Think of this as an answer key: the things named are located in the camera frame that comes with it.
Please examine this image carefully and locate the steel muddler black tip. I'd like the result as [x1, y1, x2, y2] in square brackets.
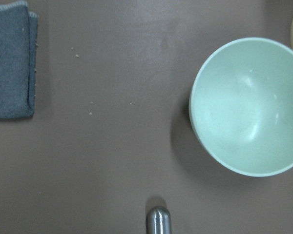
[146, 206, 172, 234]

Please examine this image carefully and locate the grey folded cloth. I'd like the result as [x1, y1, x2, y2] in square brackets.
[0, 0, 38, 119]

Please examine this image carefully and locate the mint green bowl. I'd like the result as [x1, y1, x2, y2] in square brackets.
[188, 37, 293, 177]

